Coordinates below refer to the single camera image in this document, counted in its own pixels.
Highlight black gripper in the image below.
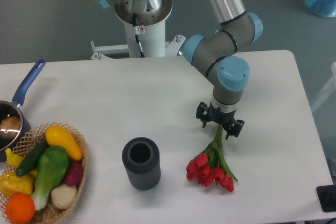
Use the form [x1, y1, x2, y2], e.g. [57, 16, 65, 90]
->
[196, 102, 245, 140]

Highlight red tulip bouquet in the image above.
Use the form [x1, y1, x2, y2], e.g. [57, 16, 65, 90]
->
[186, 125, 238, 193]

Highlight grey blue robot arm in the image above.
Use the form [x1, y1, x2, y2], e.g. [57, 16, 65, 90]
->
[96, 0, 263, 137]

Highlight dark grey ribbed vase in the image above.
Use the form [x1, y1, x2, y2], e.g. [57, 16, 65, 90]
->
[122, 137, 161, 190]

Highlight black device at edge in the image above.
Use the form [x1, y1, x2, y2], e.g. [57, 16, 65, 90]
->
[316, 185, 336, 212]

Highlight yellow squash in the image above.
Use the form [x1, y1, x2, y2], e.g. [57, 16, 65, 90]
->
[45, 125, 83, 161]

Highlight white garlic bulb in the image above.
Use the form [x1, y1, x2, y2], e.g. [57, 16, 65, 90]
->
[51, 184, 77, 209]

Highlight green bok choy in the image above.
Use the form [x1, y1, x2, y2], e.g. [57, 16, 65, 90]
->
[31, 146, 70, 211]

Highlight woven wicker basket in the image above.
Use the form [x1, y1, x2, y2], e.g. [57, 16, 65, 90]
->
[1, 123, 89, 223]

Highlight dark green cucumber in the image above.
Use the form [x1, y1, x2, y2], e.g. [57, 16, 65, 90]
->
[16, 138, 49, 177]

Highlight small yellow banana pepper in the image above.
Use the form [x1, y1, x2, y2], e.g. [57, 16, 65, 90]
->
[5, 148, 24, 169]

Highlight brown bread roll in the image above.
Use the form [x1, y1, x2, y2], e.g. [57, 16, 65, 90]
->
[1, 116, 21, 140]

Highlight orange fruit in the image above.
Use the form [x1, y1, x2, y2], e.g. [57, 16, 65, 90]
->
[5, 193, 35, 223]

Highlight yellow gourd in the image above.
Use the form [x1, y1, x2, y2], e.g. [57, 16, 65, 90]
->
[1, 172, 35, 198]

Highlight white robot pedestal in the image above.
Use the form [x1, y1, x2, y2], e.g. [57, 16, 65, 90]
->
[90, 0, 186, 60]

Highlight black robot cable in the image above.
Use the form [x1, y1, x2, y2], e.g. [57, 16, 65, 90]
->
[132, 13, 145, 58]

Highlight blue handled saucepan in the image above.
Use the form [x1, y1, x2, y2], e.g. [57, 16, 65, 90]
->
[1, 59, 46, 162]

